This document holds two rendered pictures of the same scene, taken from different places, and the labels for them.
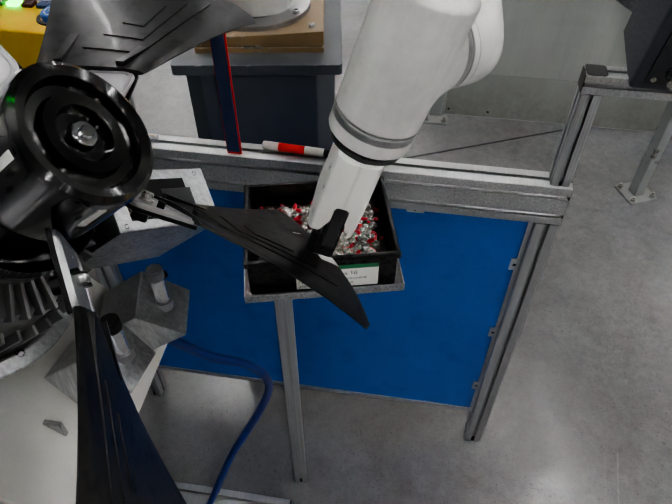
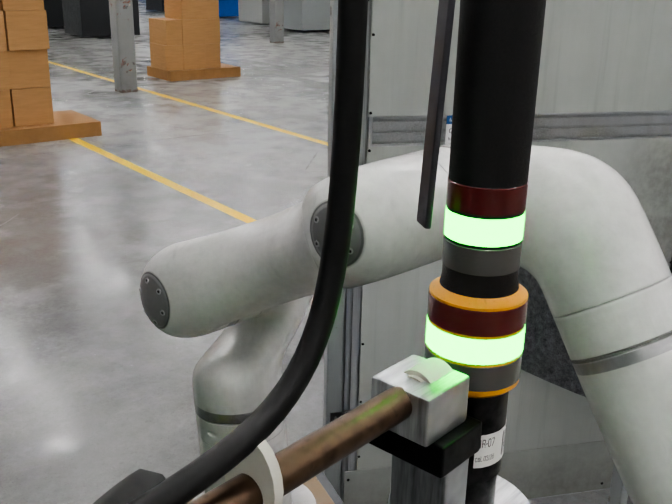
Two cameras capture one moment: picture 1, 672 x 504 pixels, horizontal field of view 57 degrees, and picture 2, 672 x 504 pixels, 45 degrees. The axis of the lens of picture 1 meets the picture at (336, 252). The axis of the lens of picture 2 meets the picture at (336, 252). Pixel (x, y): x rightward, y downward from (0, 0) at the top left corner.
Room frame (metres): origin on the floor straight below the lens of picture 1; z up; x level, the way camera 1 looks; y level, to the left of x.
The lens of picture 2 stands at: (0.20, 0.41, 1.71)
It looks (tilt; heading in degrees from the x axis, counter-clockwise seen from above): 19 degrees down; 338
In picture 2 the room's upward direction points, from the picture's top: 1 degrees clockwise
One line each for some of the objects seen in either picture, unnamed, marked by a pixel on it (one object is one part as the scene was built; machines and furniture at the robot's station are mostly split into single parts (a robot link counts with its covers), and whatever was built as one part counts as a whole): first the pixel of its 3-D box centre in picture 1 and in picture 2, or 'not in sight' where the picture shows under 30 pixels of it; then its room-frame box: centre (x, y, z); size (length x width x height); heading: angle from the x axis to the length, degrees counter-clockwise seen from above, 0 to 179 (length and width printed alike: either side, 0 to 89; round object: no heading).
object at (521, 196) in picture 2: not in sight; (486, 192); (0.48, 0.22, 1.62); 0.03 x 0.03 x 0.01
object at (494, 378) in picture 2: not in sight; (472, 357); (0.48, 0.22, 1.54); 0.04 x 0.04 x 0.01
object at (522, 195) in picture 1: (296, 173); not in sight; (0.82, 0.07, 0.82); 0.90 x 0.04 x 0.08; 81
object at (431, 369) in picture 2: not in sight; (427, 386); (0.47, 0.25, 1.54); 0.02 x 0.02 x 0.02; 26
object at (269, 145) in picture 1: (303, 150); not in sight; (0.82, 0.05, 0.87); 0.14 x 0.01 x 0.01; 78
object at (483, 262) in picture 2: not in sight; (481, 250); (0.48, 0.22, 1.59); 0.03 x 0.03 x 0.01
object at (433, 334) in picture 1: (304, 306); not in sight; (0.82, 0.07, 0.45); 0.82 x 0.02 x 0.66; 81
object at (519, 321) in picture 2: not in sight; (477, 304); (0.48, 0.22, 1.57); 0.04 x 0.04 x 0.01
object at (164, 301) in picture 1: (159, 287); not in sight; (0.45, 0.20, 0.96); 0.02 x 0.02 x 0.06
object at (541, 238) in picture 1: (501, 348); not in sight; (0.76, -0.36, 0.39); 0.04 x 0.04 x 0.78; 81
